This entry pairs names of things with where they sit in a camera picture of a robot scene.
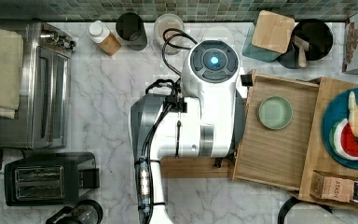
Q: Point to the wooden drawer with black handle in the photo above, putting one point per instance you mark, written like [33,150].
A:
[276,157]

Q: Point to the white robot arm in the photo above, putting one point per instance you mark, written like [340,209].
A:
[199,115]

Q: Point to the green round plate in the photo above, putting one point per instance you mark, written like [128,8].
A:
[275,112]

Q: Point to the dark cup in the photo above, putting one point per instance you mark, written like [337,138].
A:
[130,27]

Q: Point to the white cap spice bottle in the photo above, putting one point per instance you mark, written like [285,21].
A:
[102,36]

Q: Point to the teal container with wooden lid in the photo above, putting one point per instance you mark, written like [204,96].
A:
[269,37]

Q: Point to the stainless toaster oven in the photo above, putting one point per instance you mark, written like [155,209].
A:
[41,119]

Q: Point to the wooden spoon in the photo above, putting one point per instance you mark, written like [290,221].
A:
[303,46]

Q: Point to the black two-slot toaster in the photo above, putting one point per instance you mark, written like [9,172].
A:
[48,179]

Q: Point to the blue plate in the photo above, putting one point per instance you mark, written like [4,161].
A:
[336,111]

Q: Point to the black utensil holder pot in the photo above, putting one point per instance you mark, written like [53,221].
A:
[319,37]

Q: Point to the stash tea box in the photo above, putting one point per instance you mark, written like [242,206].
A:
[334,188]

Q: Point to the plush watermelon slice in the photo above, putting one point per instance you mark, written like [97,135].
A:
[343,142]

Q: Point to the beige folded towel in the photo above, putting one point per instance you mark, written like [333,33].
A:
[11,53]

